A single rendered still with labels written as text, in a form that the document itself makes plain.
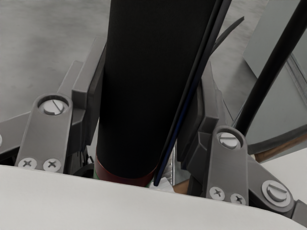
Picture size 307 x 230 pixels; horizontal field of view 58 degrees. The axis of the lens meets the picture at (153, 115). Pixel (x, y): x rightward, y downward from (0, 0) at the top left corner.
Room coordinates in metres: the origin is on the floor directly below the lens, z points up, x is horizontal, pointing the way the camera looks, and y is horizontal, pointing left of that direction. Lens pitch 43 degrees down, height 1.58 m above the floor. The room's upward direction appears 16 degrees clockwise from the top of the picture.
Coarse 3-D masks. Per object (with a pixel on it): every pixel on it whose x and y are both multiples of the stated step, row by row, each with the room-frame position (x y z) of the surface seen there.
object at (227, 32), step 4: (244, 16) 0.41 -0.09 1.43; (240, 20) 0.40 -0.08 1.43; (232, 24) 0.43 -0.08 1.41; (236, 24) 0.40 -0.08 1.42; (228, 28) 0.42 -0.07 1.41; (232, 28) 0.39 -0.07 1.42; (224, 32) 0.42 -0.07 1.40; (228, 32) 0.39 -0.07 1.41; (220, 36) 0.44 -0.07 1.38; (224, 36) 0.38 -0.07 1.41; (216, 40) 0.46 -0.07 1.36; (220, 40) 0.38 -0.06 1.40; (216, 44) 0.38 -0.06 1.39; (216, 48) 0.36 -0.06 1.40; (212, 52) 0.36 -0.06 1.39
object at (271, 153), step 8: (304, 136) 0.24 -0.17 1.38; (288, 144) 0.22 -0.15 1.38; (296, 144) 0.23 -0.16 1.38; (264, 152) 0.20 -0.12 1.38; (272, 152) 0.20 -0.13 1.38; (280, 152) 0.21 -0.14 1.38; (256, 160) 0.19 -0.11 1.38; (264, 160) 0.20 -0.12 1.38; (176, 184) 0.14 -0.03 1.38; (184, 184) 0.14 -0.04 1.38; (176, 192) 0.13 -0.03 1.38; (184, 192) 0.13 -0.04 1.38
